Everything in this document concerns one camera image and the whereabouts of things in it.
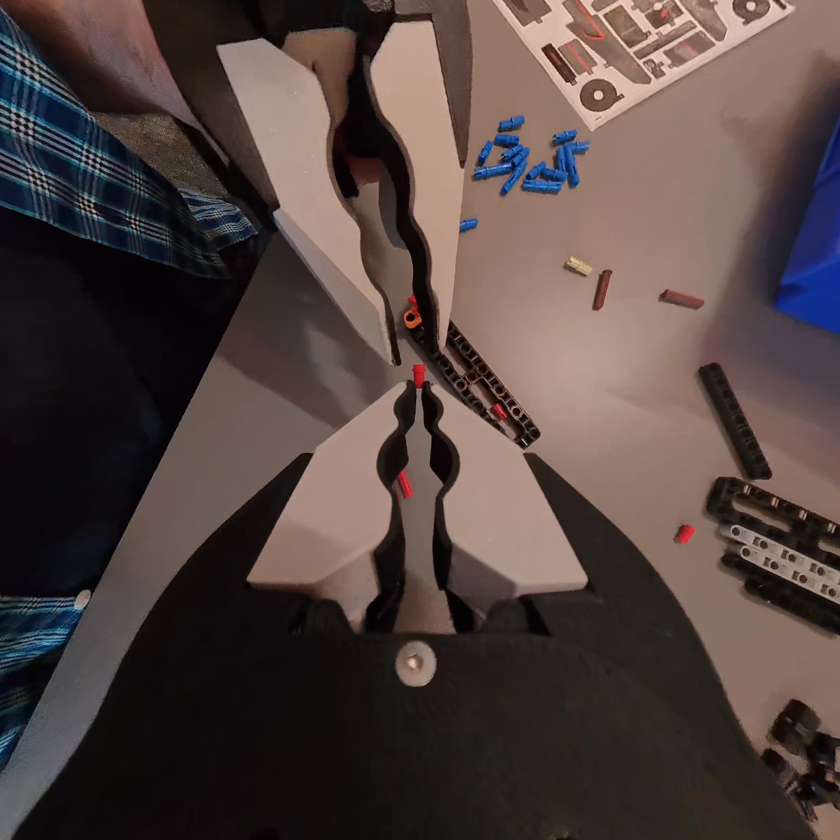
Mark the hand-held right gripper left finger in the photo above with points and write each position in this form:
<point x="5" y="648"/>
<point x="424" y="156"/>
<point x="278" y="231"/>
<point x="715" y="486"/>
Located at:
<point x="315" y="518"/>

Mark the black lego frame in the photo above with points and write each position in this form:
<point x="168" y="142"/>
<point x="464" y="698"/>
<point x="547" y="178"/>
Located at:
<point x="459" y="348"/>
<point x="725" y="502"/>

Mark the pile of black connector pieces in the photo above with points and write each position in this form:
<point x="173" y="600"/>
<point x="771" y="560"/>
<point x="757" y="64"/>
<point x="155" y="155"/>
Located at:
<point x="797" y="725"/>

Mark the tan connector pin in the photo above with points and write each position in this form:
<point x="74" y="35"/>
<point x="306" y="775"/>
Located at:
<point x="578" y="266"/>

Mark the long brown axle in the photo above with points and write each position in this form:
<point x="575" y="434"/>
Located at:
<point x="682" y="299"/>

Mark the orange connector block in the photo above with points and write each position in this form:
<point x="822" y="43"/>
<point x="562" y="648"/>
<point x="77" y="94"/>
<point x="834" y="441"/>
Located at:
<point x="411" y="321"/>

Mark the long black beam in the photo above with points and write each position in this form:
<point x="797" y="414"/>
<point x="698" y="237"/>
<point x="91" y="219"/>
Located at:
<point x="735" y="420"/>

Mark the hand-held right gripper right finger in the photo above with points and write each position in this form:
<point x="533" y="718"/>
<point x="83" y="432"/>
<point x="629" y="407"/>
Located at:
<point x="512" y="518"/>

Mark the pile of blue pins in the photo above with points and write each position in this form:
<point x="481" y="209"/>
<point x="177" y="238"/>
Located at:
<point x="525" y="167"/>

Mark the sticker sheet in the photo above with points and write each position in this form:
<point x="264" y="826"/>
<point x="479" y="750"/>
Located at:
<point x="630" y="46"/>

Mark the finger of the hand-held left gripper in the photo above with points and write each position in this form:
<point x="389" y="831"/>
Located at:
<point x="282" y="131"/>
<point x="426" y="131"/>

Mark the light grey beam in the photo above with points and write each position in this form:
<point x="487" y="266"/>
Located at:
<point x="748" y="535"/>
<point x="774" y="561"/>

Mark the red round bush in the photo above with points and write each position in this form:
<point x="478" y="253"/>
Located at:
<point x="685" y="533"/>

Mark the blue storage bin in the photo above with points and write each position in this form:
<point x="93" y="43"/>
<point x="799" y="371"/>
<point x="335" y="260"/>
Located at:
<point x="814" y="262"/>

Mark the short brown axle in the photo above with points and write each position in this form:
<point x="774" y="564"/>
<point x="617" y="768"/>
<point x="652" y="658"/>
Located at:
<point x="603" y="290"/>

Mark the person's left forearm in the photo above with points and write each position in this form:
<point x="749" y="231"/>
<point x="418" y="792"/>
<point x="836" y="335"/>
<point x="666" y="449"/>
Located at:
<point x="85" y="46"/>

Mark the short black beam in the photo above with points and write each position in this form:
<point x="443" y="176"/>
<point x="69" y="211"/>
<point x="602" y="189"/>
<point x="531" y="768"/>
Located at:
<point x="754" y="577"/>
<point x="787" y="604"/>

